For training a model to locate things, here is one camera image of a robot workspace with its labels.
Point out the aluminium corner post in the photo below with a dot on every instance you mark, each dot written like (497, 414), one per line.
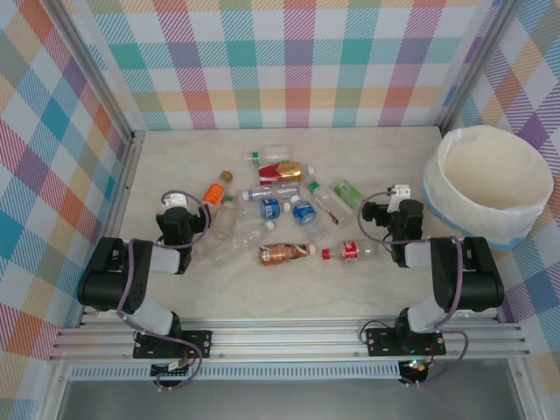
(473, 65)
(102, 74)

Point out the white plastic bin liner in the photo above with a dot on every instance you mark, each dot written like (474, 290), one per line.
(477, 221)

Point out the clear bottle white cap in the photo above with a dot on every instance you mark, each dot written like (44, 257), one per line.
(236, 245)

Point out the red gold label bottle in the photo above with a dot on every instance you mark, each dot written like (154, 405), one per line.
(286, 171)

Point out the small circuit board with LED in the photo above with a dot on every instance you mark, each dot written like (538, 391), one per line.
(417, 367)

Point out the grey metal shelf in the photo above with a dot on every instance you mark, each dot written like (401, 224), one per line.
(284, 400)

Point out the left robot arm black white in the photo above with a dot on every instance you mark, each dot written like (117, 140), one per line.
(100, 289)

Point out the tall clear bottle green band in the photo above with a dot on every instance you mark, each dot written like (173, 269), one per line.
(328, 205)

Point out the brown label bottle beige cap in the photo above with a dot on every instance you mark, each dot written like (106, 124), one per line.
(280, 254)

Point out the red label bottle red cap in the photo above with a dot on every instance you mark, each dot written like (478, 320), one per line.
(350, 250)

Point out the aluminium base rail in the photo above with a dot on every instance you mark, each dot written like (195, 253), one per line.
(284, 341)

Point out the orange label bottle gold cap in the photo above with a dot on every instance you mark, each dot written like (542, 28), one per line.
(214, 193)

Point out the aluminium side rail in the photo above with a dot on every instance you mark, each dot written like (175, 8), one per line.
(120, 197)

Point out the light green label bottle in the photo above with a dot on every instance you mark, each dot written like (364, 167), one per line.
(345, 191)

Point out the small clear bottle green band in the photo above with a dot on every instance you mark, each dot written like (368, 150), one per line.
(275, 152)

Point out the round beige waste bin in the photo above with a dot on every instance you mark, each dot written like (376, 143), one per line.
(481, 175)

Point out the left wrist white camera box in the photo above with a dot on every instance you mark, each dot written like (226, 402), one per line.
(178, 200)

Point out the blue label bottle white cap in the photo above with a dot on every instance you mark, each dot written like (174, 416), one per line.
(304, 213)
(270, 208)

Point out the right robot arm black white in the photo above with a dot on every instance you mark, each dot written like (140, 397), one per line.
(477, 284)

